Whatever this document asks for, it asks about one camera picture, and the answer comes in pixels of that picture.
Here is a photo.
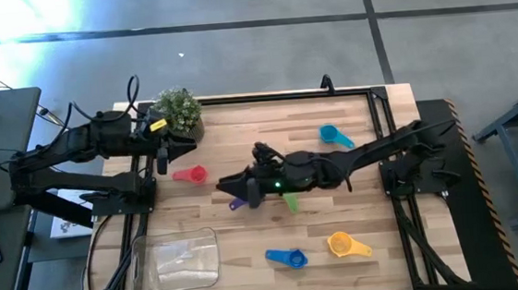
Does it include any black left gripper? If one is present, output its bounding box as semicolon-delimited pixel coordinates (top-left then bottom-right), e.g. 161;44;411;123
139;115;200;177

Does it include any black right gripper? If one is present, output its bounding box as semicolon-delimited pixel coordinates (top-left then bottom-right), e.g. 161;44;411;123
214;159;293;212

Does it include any purple measuring cup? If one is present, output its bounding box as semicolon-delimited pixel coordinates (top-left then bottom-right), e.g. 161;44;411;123
227;195;250;212

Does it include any red measuring cup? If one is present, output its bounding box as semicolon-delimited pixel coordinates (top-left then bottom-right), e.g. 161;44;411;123
171;163;211;187

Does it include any green measuring cup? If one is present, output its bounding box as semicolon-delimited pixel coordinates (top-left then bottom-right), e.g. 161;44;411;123
283;191;301;215

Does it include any blue measuring cup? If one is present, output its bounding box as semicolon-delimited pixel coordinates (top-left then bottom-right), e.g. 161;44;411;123
264;245;309;272

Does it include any teal measuring cup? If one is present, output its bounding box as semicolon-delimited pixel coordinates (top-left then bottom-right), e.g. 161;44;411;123
318;122;356;152

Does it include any yellow measuring cup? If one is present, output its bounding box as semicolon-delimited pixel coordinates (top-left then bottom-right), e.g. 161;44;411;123
326;228;373;260

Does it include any clear plastic basket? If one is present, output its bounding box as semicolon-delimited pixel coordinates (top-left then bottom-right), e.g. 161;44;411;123
126;225;224;290

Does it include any potted plant in ribbed pot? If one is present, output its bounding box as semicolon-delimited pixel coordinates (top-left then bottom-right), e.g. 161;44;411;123
150;85;208;148

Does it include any white box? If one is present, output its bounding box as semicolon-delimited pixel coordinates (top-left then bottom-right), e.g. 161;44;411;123
47;185;103;240

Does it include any black support beam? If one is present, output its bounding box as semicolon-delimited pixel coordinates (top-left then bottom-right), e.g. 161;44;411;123
27;197;95;234

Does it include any grey side desk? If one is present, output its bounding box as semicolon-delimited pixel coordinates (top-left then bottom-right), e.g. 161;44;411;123
0;86;51;211

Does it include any black mat with hazard stripe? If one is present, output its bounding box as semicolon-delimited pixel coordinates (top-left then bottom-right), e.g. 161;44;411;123
415;92;518;290

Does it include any blue-grey metal stand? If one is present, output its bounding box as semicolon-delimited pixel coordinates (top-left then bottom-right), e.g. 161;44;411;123
468;79;518;233

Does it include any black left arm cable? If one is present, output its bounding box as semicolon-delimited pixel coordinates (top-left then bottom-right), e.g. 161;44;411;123
61;74;144;128

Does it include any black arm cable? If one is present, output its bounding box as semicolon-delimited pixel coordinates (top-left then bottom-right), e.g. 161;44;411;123
251;135;355;200
61;74;144;128

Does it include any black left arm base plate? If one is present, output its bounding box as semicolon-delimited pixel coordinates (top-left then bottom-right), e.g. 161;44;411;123
78;178;160;220

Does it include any black aluminium table frame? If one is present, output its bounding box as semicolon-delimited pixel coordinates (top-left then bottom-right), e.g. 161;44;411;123
70;77;473;290

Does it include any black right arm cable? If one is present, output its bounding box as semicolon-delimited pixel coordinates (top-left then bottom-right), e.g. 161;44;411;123
251;135;355;200

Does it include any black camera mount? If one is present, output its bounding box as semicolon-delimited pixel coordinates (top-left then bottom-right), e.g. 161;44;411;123
319;72;336;96

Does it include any multicolour cable bundle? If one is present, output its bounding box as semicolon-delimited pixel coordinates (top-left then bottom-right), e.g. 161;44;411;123
35;102;74;136

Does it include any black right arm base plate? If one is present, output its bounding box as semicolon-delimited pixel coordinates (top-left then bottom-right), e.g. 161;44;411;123
378;152;463;199

